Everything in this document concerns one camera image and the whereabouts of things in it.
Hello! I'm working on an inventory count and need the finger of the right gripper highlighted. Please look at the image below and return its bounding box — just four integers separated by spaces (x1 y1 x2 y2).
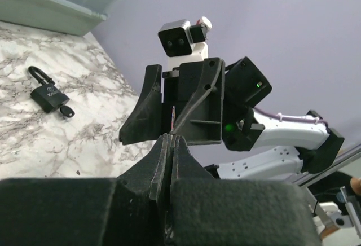
119 64 162 145
174 58 223 136

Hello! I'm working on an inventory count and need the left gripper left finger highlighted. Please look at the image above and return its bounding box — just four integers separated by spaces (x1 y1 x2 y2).
1 134 171 245

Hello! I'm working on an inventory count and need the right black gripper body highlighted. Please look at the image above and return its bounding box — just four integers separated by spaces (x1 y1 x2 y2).
164 58 225 146

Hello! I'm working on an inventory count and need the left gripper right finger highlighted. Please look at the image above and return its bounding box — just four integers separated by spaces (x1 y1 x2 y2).
170 137 322 245

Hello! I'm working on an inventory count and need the small silver key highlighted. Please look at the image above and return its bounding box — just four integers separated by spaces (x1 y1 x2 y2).
170 106 176 135

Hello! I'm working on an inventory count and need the black padlock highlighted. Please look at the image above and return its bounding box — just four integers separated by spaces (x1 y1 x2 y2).
28 66 70 113

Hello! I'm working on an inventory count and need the black headed key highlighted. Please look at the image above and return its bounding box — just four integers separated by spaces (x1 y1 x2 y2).
59 105 75 118

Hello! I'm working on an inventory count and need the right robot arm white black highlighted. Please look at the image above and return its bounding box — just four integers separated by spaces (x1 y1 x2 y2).
119 57 344 179

